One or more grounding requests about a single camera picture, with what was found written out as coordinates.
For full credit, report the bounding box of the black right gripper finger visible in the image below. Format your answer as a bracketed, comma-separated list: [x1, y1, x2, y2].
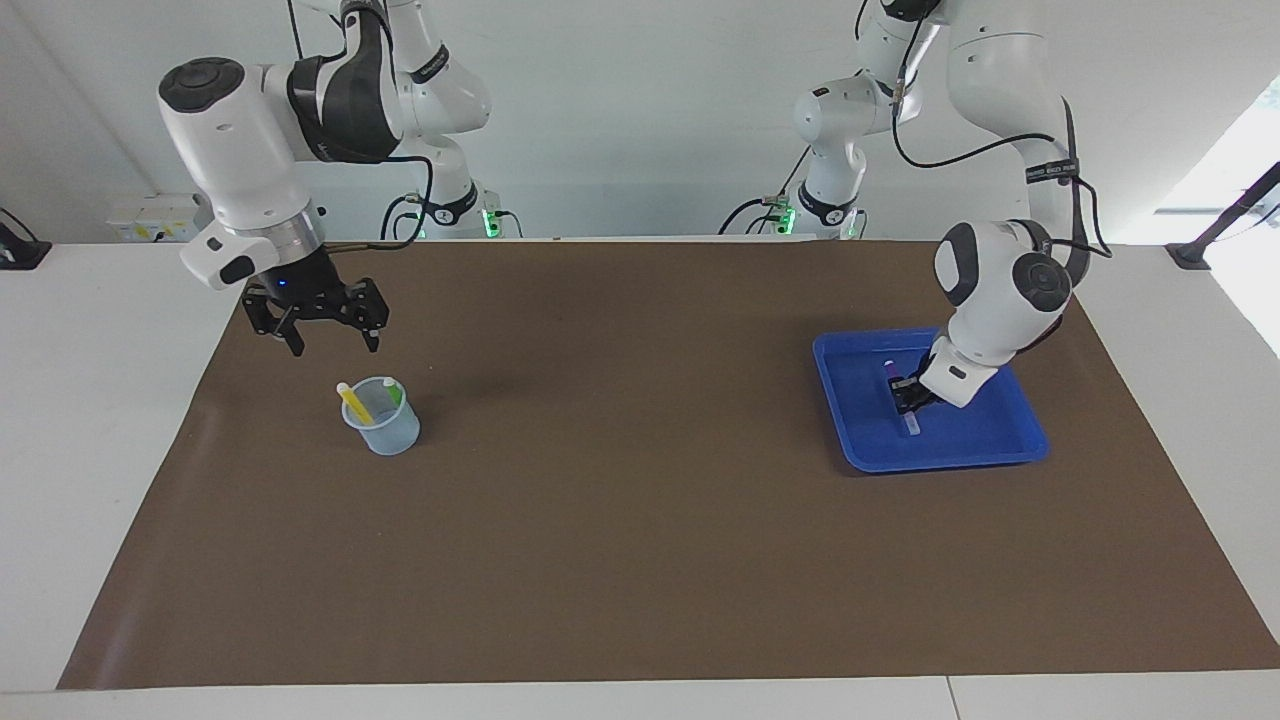
[243, 292, 306, 358]
[345, 280, 390, 353]

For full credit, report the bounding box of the purple pen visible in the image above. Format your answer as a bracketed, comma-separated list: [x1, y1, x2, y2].
[883, 360, 922, 437]

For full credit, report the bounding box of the blue plastic tray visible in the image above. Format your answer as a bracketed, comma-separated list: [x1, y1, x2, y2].
[812, 325, 1051, 474]

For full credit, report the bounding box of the translucent plastic cup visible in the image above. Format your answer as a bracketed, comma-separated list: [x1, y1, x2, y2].
[341, 376, 421, 457]

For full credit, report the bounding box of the black table clamp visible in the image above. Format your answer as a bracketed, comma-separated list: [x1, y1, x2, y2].
[0, 207, 53, 271]

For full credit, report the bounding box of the brown table mat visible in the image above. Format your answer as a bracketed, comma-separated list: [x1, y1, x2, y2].
[57, 238, 1280, 691]

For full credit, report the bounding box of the black stand with pole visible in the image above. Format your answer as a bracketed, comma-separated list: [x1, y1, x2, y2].
[1165, 160, 1280, 271]

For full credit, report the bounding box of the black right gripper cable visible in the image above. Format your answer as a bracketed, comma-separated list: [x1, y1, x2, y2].
[322, 150, 434, 251]

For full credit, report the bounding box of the black right arm base cable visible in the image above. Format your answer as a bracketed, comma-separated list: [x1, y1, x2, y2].
[380, 193, 426, 241]

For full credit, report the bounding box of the black arm base cable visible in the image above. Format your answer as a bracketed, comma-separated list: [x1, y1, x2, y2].
[718, 150, 813, 237]
[380, 193, 426, 241]

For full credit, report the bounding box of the white wall socket box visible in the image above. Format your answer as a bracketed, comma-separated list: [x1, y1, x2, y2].
[108, 195, 201, 243]

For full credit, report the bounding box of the black left arm base cable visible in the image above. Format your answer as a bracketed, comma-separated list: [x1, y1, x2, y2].
[718, 150, 813, 237]

